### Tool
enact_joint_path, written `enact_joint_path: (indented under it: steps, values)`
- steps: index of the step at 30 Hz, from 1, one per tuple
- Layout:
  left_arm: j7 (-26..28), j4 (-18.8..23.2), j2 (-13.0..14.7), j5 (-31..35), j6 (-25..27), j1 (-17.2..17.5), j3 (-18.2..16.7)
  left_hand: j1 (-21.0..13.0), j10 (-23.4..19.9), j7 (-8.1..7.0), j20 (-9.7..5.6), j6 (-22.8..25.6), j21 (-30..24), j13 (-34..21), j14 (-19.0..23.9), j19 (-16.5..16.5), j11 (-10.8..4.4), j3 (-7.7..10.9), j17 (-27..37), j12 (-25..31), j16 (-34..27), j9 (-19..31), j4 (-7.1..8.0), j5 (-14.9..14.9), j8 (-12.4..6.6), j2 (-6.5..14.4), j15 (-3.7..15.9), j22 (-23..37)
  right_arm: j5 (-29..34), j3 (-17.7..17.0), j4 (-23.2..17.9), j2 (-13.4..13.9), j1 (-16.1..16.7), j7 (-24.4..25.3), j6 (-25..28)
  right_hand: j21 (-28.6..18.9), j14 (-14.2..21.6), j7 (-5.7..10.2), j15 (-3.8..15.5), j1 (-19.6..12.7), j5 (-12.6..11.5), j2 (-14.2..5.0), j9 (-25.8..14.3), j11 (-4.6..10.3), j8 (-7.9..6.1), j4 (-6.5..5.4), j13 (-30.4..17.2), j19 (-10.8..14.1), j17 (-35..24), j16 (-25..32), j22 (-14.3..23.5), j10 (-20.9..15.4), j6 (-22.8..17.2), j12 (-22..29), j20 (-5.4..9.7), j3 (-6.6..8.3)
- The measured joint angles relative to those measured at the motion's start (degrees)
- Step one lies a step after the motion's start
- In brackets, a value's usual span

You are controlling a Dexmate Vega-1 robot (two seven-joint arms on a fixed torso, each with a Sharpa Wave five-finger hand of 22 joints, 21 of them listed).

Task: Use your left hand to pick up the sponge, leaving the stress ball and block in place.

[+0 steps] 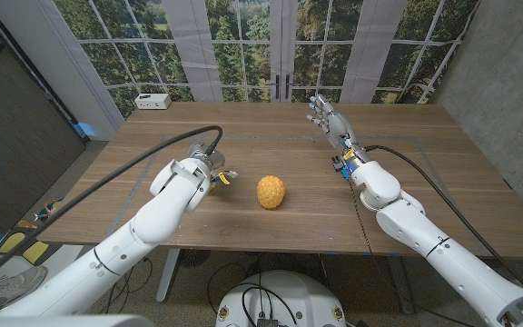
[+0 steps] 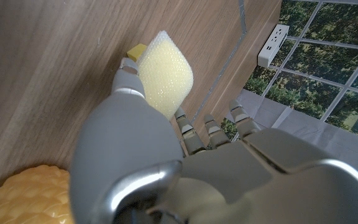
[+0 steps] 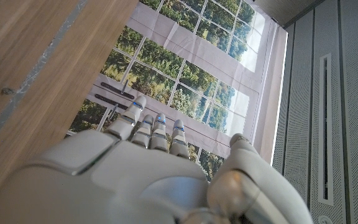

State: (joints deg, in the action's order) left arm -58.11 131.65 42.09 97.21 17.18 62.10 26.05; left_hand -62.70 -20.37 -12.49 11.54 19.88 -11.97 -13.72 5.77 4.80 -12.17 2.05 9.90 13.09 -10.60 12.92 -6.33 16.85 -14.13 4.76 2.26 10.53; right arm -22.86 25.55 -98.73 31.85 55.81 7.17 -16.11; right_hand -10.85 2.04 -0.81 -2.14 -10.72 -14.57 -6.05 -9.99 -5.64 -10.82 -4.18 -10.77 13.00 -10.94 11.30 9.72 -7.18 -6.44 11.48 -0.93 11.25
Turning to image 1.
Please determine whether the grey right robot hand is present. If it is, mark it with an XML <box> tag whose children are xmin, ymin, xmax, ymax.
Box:
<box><xmin>306</xmin><ymin>94</ymin><xmax>359</xmax><ymax>149</ymax></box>

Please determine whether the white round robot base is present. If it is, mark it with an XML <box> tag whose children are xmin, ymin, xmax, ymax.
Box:
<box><xmin>214</xmin><ymin>270</ymin><xmax>348</xmax><ymax>327</ymax></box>

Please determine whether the orange bumpy stress ball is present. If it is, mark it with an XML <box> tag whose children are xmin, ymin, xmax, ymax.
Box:
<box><xmin>256</xmin><ymin>174</ymin><xmax>287</xmax><ymax>211</ymax></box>

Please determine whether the printed window forest backdrop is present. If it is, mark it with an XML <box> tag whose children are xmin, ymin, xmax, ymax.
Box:
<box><xmin>52</xmin><ymin>0</ymin><xmax>480</xmax><ymax>104</ymax></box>

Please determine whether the grey table leg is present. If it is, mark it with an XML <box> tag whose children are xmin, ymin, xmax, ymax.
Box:
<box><xmin>387</xmin><ymin>256</ymin><xmax>416</xmax><ymax>315</ymax></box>

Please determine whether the white power strip box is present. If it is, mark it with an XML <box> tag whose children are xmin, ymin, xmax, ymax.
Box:
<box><xmin>133</xmin><ymin>93</ymin><xmax>173</xmax><ymax>111</ymax></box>

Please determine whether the black round ribbed object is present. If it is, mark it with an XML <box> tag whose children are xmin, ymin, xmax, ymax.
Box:
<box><xmin>177</xmin><ymin>248</ymin><xmax>212</xmax><ymax>268</ymax></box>

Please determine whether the white table leg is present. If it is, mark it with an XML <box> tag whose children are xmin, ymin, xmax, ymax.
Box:
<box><xmin>155</xmin><ymin>248</ymin><xmax>181</xmax><ymax>303</ymax></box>

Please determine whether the light blue floor object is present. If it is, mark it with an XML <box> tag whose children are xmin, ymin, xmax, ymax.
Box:
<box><xmin>74</xmin><ymin>121</ymin><xmax>97</xmax><ymax>137</ymax></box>

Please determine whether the orange teal floor item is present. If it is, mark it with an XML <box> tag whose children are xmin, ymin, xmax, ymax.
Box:
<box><xmin>34</xmin><ymin>197</ymin><xmax>65</xmax><ymax>223</ymax></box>

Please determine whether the dark wooden door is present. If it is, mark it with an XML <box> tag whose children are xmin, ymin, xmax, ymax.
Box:
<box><xmin>0</xmin><ymin>4</ymin><xmax>85</xmax><ymax>237</ymax></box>

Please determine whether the white robot torso edge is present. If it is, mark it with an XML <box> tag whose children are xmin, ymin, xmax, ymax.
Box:
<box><xmin>0</xmin><ymin>313</ymin><xmax>156</xmax><ymax>327</ymax></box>

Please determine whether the grey white sneaker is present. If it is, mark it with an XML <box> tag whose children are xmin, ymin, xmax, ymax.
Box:
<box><xmin>0</xmin><ymin>265</ymin><xmax>48</xmax><ymax>317</ymax></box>

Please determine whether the thin braided right arm cable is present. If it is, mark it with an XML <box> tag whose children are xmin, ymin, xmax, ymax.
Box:
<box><xmin>346</xmin><ymin>177</ymin><xmax>474</xmax><ymax>327</ymax></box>

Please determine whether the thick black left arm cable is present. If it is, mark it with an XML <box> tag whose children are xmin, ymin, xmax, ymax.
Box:
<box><xmin>0</xmin><ymin>124</ymin><xmax>224</xmax><ymax>294</ymax></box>

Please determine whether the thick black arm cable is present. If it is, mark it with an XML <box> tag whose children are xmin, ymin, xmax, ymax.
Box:
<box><xmin>0</xmin><ymin>124</ymin><xmax>224</xmax><ymax>294</ymax></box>
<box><xmin>364</xmin><ymin>144</ymin><xmax>523</xmax><ymax>296</ymax></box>

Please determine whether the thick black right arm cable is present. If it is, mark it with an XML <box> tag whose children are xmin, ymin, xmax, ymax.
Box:
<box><xmin>364</xmin><ymin>144</ymin><xmax>523</xmax><ymax>296</ymax></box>

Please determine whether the black cable on robot base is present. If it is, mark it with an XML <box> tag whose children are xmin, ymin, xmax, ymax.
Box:
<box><xmin>236</xmin><ymin>282</ymin><xmax>299</xmax><ymax>327</ymax></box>

